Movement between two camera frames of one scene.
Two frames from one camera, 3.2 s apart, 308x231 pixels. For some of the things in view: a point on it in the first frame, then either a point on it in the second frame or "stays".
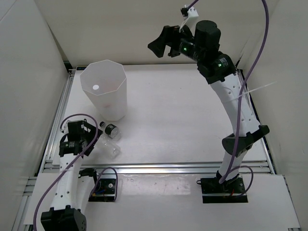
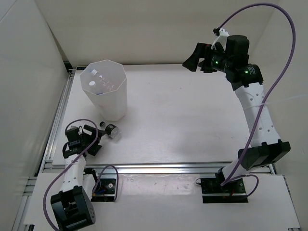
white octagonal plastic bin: x=104 y=83 stays
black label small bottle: x=110 y=129 stays
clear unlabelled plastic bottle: x=109 y=147 → x=100 y=83
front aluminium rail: x=157 y=167 stays
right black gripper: x=171 y=35 → x=201 y=51
